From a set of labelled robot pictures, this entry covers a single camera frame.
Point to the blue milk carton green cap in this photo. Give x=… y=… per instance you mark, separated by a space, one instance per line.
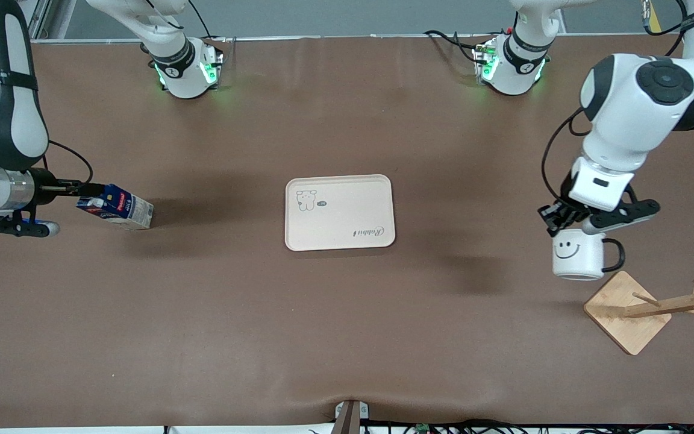
x=127 y=208

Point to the white smiley face mug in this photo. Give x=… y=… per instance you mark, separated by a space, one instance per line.
x=576 y=256

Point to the small green circuit board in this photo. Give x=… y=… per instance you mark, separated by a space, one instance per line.
x=422 y=428

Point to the brown table mat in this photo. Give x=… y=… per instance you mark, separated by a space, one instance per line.
x=347 y=331

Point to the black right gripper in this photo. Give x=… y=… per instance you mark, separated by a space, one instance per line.
x=42 y=182

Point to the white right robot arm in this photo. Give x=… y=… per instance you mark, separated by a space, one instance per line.
x=3 y=120

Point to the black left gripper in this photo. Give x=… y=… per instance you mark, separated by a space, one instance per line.
x=555 y=216

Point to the aluminium frame profile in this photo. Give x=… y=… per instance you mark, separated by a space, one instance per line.
x=46 y=18

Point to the metal camera mount clamp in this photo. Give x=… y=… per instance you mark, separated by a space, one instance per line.
x=350 y=416

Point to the wooden mug tree stand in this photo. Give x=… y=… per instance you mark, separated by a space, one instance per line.
x=624 y=316

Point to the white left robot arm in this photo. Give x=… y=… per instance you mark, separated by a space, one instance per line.
x=624 y=114

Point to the cream plastic tray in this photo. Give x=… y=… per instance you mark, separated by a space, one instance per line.
x=347 y=217

